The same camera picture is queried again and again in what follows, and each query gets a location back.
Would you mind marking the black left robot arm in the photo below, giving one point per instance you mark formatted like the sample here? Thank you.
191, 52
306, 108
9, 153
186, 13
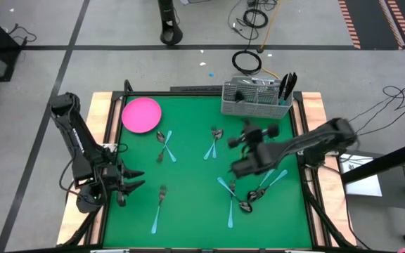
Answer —
79, 140

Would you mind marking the black metal stand frame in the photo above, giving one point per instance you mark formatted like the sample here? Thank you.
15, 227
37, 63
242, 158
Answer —
382, 163

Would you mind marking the black cylindrical stand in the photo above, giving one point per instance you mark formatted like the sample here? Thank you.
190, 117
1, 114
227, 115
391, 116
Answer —
170, 35

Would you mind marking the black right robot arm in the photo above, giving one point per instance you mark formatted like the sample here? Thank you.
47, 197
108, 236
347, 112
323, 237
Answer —
315, 140

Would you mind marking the wooden table board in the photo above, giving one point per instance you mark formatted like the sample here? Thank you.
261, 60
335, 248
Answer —
98, 109
315, 105

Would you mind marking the pink round plate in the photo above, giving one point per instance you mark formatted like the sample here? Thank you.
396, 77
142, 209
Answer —
141, 115

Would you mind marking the white board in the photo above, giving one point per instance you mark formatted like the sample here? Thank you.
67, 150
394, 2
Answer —
362, 182

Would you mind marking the black utensils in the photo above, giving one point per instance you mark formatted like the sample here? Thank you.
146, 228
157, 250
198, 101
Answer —
290, 86

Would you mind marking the black aluminium table frame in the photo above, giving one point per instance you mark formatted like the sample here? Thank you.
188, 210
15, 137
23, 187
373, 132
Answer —
188, 93

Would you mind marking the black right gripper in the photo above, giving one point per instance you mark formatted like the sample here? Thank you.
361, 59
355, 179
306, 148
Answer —
253, 135

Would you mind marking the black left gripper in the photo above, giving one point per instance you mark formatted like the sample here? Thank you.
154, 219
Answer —
111, 175

